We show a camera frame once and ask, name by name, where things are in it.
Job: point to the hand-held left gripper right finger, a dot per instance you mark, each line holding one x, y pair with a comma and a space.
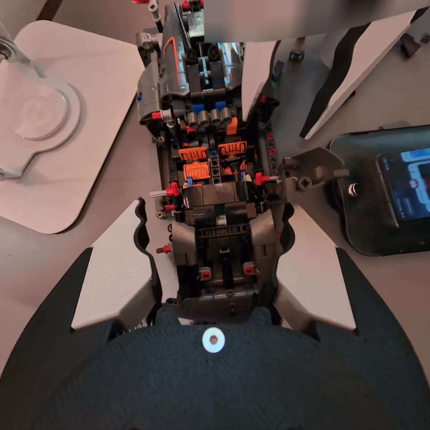
312, 278

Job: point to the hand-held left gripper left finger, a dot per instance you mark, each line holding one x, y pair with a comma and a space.
114, 275

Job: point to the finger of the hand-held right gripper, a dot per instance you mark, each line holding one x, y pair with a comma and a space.
255, 74
369, 57

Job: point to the grey orange lego car model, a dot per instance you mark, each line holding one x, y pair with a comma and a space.
205, 77

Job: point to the grey lego panel assembly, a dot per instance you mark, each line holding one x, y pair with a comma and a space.
312, 168

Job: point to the small black lego piece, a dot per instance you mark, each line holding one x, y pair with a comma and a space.
278, 69
296, 55

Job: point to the dark grey lego piece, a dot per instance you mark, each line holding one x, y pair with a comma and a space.
415, 37

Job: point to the phone on black holder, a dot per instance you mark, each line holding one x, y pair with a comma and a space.
362, 228

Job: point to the smartphone with lit screen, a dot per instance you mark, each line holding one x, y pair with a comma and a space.
410, 188

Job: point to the clear acrylic stand foot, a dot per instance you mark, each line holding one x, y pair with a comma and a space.
43, 111

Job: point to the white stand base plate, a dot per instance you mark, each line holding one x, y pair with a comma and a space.
100, 67

